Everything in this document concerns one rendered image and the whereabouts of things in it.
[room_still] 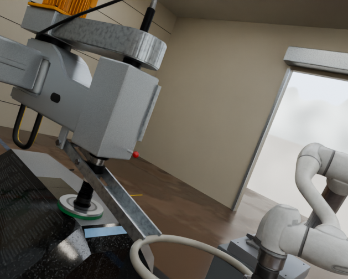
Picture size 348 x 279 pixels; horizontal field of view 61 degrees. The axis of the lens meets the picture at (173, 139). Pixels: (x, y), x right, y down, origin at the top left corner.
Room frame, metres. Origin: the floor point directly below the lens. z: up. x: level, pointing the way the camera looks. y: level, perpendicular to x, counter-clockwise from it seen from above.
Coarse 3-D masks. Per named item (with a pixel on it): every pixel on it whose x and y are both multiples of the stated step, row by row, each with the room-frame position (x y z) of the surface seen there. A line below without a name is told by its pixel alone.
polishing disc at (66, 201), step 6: (60, 198) 1.36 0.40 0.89; (66, 198) 1.39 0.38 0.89; (72, 198) 1.41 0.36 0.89; (60, 204) 1.32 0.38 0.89; (66, 204) 1.32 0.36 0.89; (72, 204) 1.35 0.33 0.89; (96, 204) 1.45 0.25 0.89; (72, 210) 1.29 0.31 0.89; (78, 210) 1.30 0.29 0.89; (84, 210) 1.33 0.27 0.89; (90, 210) 1.35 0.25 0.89; (96, 210) 1.38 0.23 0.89; (102, 210) 1.40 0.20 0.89; (90, 216) 1.31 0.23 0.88
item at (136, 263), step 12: (144, 240) 1.12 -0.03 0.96; (156, 240) 1.18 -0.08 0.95; (168, 240) 1.22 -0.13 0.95; (180, 240) 1.24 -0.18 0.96; (192, 240) 1.26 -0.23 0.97; (132, 252) 0.98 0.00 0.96; (216, 252) 1.23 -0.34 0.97; (132, 264) 0.93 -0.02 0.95; (240, 264) 1.15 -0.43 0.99; (144, 276) 0.86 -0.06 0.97
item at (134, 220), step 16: (64, 144) 1.44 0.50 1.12; (80, 160) 1.36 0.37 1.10; (96, 176) 1.30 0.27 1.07; (112, 176) 1.39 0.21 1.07; (96, 192) 1.27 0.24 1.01; (112, 192) 1.35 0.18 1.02; (112, 208) 1.21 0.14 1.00; (128, 208) 1.30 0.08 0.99; (128, 224) 1.15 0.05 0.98; (144, 224) 1.24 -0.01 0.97
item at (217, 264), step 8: (224, 248) 1.76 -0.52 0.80; (216, 256) 1.77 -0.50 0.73; (232, 256) 1.71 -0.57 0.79; (216, 264) 1.76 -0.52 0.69; (224, 264) 1.73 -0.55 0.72; (208, 272) 1.78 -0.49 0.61; (216, 272) 1.74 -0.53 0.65; (224, 272) 1.72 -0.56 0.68; (232, 272) 1.69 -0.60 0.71; (240, 272) 1.66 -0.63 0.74
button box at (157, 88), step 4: (156, 88) 1.42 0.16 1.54; (160, 88) 1.43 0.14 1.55; (156, 92) 1.42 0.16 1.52; (156, 96) 1.43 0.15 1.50; (152, 100) 1.42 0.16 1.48; (156, 100) 1.43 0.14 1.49; (152, 104) 1.42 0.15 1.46; (148, 108) 1.42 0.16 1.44; (152, 108) 1.43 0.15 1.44; (148, 112) 1.42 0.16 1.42; (148, 116) 1.42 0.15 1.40; (144, 120) 1.42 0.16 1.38; (148, 120) 1.43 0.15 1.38; (144, 124) 1.42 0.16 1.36; (144, 128) 1.43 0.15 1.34; (140, 132) 1.42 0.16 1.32; (144, 132) 1.44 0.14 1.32; (140, 136) 1.42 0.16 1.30; (140, 140) 1.43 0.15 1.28
